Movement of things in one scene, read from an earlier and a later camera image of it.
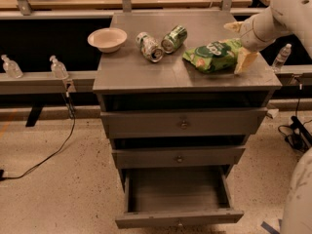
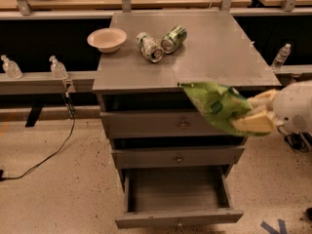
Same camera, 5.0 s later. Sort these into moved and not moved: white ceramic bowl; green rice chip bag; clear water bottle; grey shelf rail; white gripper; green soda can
Moved: green rice chip bag; white gripper
Not moved: green soda can; grey shelf rail; white ceramic bowl; clear water bottle
